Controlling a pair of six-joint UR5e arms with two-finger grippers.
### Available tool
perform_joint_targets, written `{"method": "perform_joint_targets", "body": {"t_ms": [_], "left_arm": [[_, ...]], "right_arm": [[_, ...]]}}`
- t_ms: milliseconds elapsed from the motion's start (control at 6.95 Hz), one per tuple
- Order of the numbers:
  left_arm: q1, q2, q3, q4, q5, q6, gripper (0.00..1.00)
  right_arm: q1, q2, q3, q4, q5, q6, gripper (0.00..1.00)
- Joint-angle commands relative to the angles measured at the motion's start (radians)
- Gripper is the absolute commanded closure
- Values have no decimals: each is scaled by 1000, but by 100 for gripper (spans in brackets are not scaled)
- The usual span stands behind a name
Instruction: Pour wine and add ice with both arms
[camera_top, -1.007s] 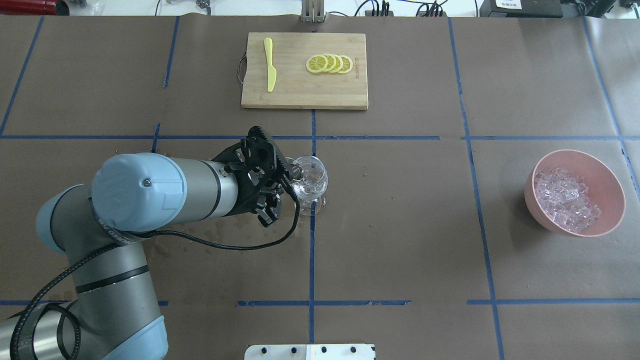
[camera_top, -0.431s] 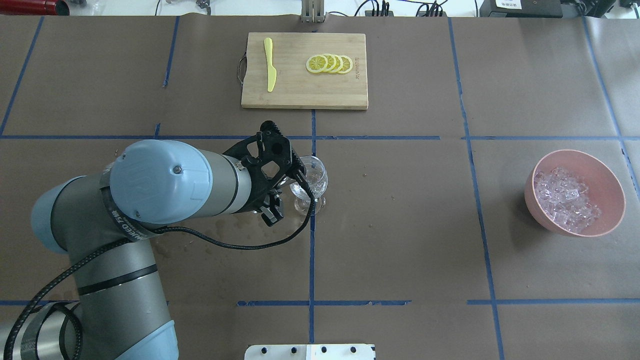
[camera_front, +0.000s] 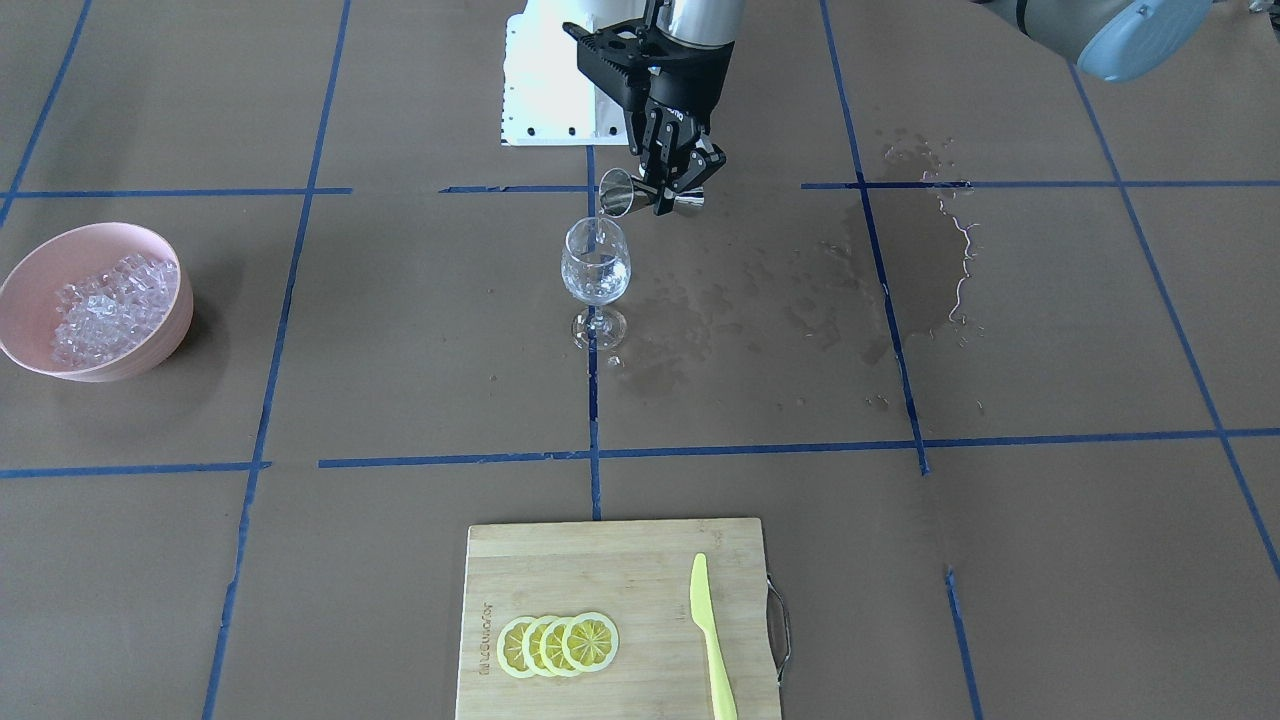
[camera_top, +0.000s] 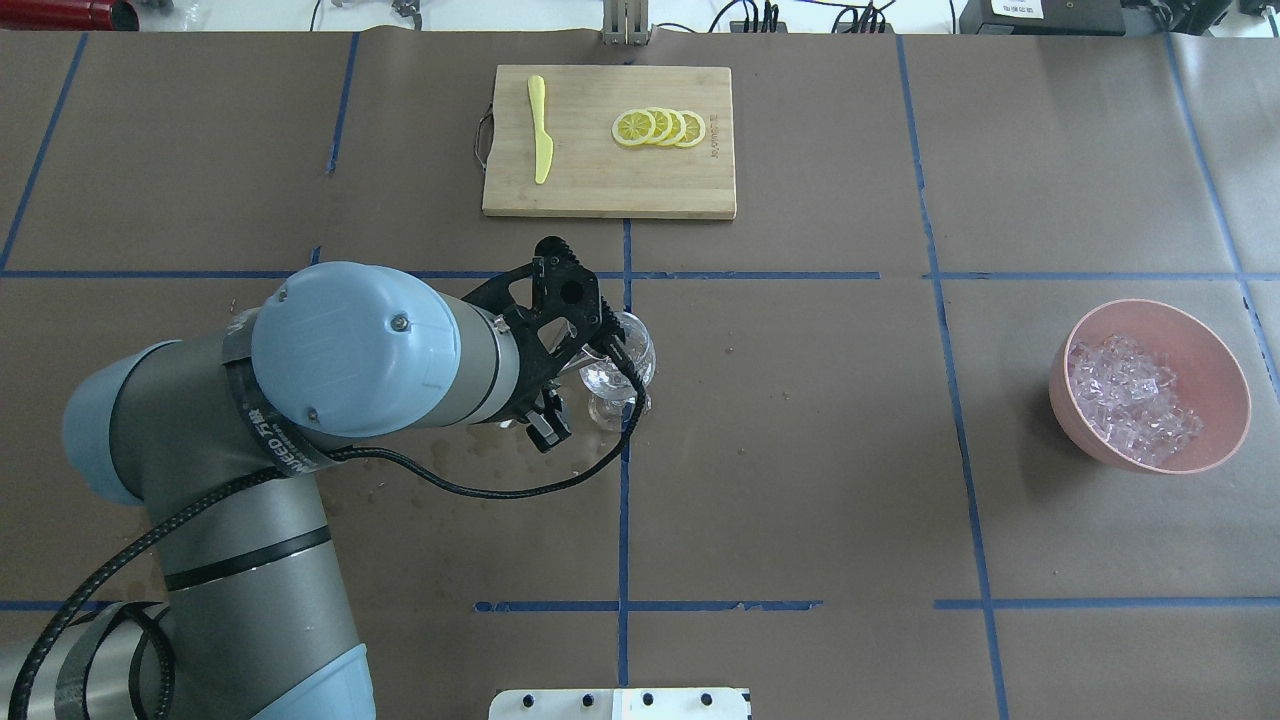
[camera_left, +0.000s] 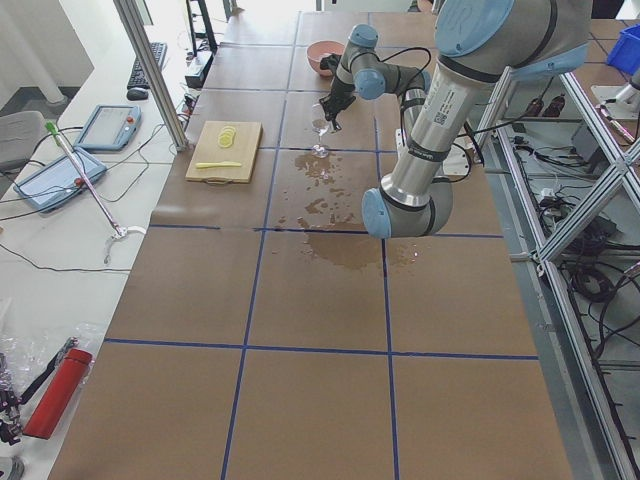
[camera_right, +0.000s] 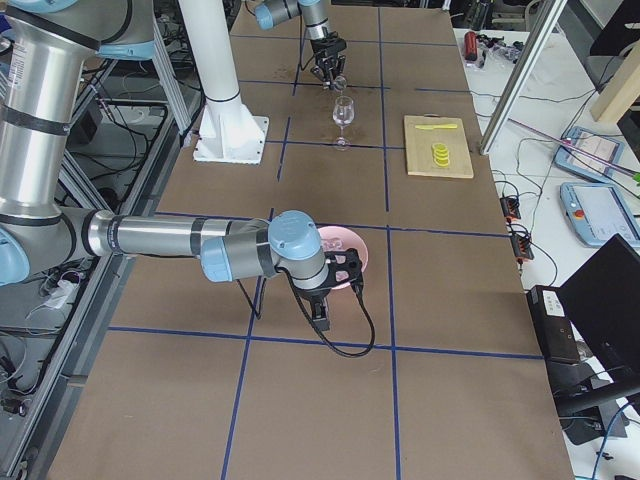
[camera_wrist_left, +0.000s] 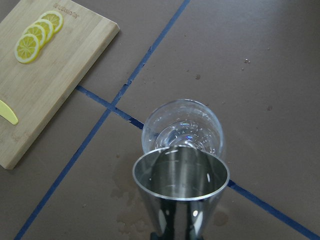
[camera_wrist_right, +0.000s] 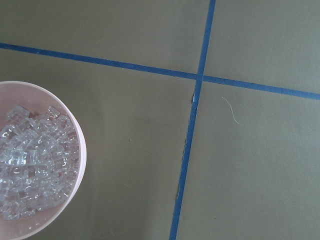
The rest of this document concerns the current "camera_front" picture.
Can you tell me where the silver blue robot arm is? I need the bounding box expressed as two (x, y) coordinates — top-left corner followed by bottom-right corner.
(575, 1), (1210, 218)

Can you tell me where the steel cocktail jigger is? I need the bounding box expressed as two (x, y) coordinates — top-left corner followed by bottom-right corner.
(596, 168), (707, 219)

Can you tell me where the clear ice cubes pile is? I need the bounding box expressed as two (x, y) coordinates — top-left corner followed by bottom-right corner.
(50, 252), (180, 370)

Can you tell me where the clear wine glass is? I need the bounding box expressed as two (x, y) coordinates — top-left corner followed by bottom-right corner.
(559, 217), (632, 350)

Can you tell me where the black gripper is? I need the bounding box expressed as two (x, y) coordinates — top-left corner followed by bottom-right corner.
(627, 42), (735, 217)

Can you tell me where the pink ribbed bowl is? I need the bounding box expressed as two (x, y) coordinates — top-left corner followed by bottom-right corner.
(1, 222), (195, 383)

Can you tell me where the yellow plastic knife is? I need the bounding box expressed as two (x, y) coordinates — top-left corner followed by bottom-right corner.
(687, 553), (739, 719)

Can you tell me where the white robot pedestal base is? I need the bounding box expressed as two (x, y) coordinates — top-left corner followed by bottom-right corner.
(500, 1), (645, 147)

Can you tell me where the bamboo cutting board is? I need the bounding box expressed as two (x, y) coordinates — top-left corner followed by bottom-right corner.
(454, 518), (782, 719)

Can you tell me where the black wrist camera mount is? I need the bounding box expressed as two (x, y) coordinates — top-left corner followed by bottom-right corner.
(561, 18), (659, 113)

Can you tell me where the lemon slice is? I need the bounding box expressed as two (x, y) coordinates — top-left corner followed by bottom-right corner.
(498, 616), (538, 679)
(521, 615), (564, 676)
(567, 611), (620, 673)
(545, 616), (582, 678)

